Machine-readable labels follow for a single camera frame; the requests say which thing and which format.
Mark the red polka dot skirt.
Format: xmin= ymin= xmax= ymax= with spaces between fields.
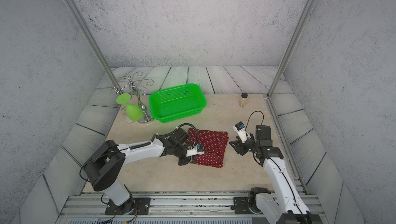
xmin=192 ymin=130 xmax=229 ymax=168

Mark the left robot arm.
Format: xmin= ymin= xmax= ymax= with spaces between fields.
xmin=81 ymin=127 xmax=205 ymax=215

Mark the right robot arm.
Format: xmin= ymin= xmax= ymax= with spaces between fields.
xmin=229 ymin=122 xmax=322 ymax=224

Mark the green plastic basket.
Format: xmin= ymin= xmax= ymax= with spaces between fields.
xmin=149 ymin=83 xmax=207 ymax=123

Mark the green plastic wine glass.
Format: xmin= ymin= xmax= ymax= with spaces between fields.
xmin=116 ymin=93 xmax=143 ymax=121

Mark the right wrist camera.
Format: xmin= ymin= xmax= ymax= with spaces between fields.
xmin=233 ymin=121 xmax=251 ymax=143

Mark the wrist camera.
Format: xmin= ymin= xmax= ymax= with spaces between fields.
xmin=233 ymin=121 xmax=251 ymax=143
xmin=186 ymin=144 xmax=205 ymax=157

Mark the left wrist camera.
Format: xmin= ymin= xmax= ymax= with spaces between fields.
xmin=186 ymin=144 xmax=205 ymax=157

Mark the silver wire glass rack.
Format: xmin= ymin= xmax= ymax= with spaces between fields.
xmin=112 ymin=71 xmax=154 ymax=125

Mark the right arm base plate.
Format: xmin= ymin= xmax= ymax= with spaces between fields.
xmin=231 ymin=197 xmax=272 ymax=215

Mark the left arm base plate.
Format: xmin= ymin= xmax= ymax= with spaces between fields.
xmin=105 ymin=198 xmax=151 ymax=215

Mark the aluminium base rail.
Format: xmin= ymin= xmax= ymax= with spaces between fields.
xmin=55 ymin=192 xmax=329 ymax=224

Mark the left aluminium frame post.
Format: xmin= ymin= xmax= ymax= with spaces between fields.
xmin=63 ymin=0 xmax=122 ymax=94

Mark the aluminium frame post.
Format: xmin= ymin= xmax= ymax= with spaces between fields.
xmin=267 ymin=0 xmax=316 ymax=99
xmin=63 ymin=0 xmax=122 ymax=94

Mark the right aluminium frame post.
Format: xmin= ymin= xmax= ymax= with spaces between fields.
xmin=267 ymin=0 xmax=316 ymax=99

